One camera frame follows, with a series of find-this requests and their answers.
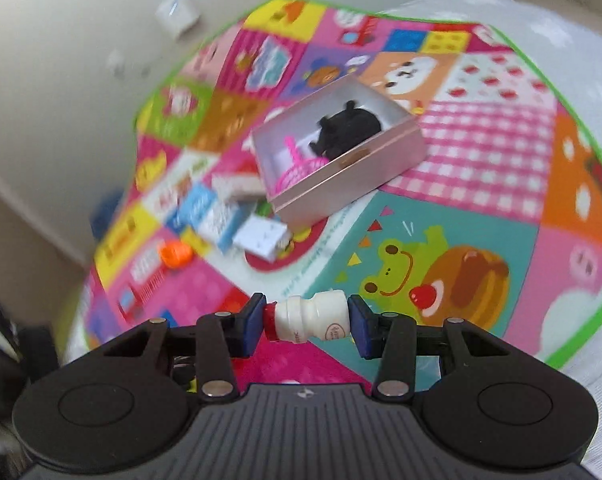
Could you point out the pink cardboard box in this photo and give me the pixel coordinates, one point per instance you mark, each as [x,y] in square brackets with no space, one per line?
[346,180]

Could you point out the colourful printed play mat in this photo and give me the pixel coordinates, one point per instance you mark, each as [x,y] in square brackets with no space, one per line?
[481,160]

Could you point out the black toy bear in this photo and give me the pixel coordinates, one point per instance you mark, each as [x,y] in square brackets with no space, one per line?
[346,130]

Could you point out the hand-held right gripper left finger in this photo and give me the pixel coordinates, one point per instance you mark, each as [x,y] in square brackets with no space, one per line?
[251,327]

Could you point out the white box with blue dots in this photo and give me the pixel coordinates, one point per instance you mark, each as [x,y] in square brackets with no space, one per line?
[260,237]

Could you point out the dark object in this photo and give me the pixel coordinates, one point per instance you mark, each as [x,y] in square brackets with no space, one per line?
[6,360]

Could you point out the blue crumpled object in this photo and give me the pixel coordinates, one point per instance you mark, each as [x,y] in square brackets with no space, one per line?
[106,215]

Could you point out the blue and white toy carton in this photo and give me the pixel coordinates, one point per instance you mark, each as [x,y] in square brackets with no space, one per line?
[223,227]
[196,207]

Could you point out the small white bottle red cap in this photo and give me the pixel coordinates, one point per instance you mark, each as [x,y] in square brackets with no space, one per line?
[306,317]

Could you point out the orange toy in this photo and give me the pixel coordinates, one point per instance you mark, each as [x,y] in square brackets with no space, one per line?
[175,255]

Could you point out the pink toy basket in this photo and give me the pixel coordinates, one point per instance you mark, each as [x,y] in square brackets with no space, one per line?
[293,176]

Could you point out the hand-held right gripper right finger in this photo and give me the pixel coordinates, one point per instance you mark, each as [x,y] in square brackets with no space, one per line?
[362,327]

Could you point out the white wall socket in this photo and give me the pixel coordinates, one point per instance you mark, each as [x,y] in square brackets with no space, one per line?
[177,11]

